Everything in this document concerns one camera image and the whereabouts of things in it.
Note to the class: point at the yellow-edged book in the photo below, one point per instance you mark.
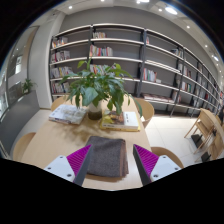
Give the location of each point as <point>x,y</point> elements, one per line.
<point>121,120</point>

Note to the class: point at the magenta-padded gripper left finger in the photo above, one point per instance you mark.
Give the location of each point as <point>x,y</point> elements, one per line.
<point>60,166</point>

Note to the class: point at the large white book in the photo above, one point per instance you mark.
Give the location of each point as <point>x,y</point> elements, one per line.
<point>66,114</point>

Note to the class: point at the green plant in white pot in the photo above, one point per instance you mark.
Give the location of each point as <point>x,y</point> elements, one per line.
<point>90,93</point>

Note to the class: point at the ceiling lights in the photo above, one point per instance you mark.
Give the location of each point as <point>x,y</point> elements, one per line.
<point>171,10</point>

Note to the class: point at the grey shelf unit with books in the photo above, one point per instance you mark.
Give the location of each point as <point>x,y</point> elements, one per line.
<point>116,50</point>

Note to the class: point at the slatted wooden chair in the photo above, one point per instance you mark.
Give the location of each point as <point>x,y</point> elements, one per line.
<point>208,128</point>

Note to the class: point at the round-backed wooden chair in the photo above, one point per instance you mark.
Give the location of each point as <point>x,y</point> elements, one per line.
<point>23,146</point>
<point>166,156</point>
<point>146,111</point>
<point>58,103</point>

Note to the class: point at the small green background plant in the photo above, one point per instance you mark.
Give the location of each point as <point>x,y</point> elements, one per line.
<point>27,86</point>

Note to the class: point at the zigzag patterned towel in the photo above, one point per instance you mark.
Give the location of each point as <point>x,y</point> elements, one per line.
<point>108,156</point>

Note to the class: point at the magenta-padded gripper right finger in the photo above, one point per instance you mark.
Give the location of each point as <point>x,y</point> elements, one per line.
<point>163,166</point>

